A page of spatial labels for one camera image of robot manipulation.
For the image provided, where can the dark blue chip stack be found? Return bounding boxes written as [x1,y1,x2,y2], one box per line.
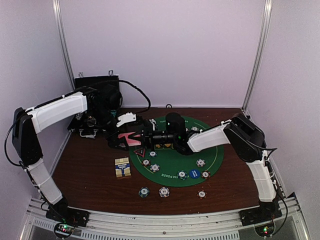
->
[138,187,150,198]

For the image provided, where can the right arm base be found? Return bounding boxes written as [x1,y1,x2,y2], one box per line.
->
[239,206,283,238]

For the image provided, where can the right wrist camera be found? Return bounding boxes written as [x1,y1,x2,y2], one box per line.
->
[165,112,187,140]

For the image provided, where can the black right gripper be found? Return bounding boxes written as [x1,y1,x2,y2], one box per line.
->
[128,123,177,152]

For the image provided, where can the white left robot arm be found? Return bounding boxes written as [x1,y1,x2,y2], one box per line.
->
[10,87,137,222]

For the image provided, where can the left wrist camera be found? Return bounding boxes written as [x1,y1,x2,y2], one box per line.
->
[116,112,137,128]

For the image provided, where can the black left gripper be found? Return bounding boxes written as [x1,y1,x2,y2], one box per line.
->
[89,105,130,152]

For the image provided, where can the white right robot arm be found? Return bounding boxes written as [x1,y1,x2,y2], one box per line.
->
[139,112,278,221]

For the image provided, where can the pink playing card deck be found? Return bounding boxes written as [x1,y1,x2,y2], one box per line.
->
[118,132,141,147]

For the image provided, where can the brown chip stack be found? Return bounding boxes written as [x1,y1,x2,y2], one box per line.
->
[197,190,207,199]

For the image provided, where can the red triangular dealer marker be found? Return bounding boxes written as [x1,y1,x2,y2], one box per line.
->
[133,147,146,158]

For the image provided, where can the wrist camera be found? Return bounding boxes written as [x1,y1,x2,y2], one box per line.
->
[116,112,137,128]
[165,112,187,140]

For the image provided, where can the black poker case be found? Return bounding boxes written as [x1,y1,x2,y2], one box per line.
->
[67,75,123,139]

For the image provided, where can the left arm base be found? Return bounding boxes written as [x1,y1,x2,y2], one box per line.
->
[45,208,90,239]

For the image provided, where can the round green poker mat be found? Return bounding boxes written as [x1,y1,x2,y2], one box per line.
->
[128,115,225,189]

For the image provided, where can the blue round button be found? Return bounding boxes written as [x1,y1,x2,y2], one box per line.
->
[189,169,201,179]

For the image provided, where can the blue white chip stack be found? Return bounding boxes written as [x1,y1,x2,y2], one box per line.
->
[158,186,170,198]

